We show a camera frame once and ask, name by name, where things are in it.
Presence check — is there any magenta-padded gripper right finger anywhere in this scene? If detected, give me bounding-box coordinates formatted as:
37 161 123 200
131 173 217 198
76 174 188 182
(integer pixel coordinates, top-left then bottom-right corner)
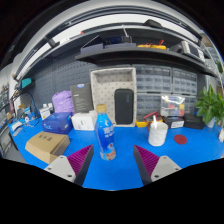
133 144 183 186

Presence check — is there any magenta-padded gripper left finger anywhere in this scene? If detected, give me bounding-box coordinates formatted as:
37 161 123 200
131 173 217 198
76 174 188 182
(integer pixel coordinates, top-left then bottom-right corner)
43 144 95 187

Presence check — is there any blue drink bottle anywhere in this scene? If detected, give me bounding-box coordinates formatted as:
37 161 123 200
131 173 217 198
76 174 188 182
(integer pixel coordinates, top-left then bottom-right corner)
94 103 117 162

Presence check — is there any brown cardboard box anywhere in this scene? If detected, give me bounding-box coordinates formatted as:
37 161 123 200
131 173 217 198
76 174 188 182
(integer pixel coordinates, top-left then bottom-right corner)
24 131 71 165

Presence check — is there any white faceted cup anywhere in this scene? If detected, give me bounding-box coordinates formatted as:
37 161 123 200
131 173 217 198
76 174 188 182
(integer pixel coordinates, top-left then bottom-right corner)
147 120 169 148

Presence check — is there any flat round red coaster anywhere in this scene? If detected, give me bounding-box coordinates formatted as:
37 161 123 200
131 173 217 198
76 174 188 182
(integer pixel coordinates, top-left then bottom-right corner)
173 134 188 145

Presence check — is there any blue carton box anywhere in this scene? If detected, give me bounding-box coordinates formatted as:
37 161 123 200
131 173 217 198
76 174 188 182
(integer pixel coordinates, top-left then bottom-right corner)
41 112 74 135

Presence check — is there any black box with white label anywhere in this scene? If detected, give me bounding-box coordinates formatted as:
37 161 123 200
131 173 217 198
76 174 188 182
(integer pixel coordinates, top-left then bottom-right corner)
162 115 185 130

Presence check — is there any yellow multimeter with red leads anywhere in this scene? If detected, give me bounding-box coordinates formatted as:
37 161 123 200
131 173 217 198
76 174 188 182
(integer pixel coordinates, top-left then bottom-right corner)
135 111 164 129

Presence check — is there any white carton box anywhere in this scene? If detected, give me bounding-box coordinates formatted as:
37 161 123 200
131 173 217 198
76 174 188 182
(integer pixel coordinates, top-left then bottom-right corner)
70 110 98 132

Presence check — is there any small white box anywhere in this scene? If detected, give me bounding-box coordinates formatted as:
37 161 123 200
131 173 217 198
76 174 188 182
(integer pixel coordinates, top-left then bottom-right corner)
39 106 52 120

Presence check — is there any clear parts organizer box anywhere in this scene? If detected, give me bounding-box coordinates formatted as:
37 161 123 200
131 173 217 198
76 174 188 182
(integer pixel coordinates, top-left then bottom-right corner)
160 94 186 118

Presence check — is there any purple plastic bag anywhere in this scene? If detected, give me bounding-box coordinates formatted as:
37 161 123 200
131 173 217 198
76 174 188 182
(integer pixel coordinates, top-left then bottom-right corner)
51 90 75 115

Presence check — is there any grey small-parts drawer cabinet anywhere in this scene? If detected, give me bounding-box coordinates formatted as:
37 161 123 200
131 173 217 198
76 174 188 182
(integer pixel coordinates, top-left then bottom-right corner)
184 94 198 116
135 64 173 94
136 92 163 121
171 67 198 96

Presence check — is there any dark grey flat box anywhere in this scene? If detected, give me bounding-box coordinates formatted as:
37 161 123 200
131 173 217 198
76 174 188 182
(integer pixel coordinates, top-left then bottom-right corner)
69 82 95 114

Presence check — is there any black zip case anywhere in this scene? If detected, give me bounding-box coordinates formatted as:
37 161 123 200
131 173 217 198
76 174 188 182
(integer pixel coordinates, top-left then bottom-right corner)
114 88 135 126

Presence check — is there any green leafy potted plant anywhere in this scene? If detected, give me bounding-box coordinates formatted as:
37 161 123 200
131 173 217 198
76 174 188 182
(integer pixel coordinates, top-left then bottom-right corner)
194 84 224 129

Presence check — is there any small green plant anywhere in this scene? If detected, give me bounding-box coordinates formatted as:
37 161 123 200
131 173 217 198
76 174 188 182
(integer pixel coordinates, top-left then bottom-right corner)
214 59 224 75

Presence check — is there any grey oscilloscope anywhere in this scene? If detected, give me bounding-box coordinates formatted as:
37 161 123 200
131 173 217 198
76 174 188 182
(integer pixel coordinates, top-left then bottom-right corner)
179 40 206 63

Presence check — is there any yellow meter with red lead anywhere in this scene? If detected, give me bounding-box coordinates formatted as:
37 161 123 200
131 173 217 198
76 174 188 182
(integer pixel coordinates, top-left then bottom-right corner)
137 39 167 51

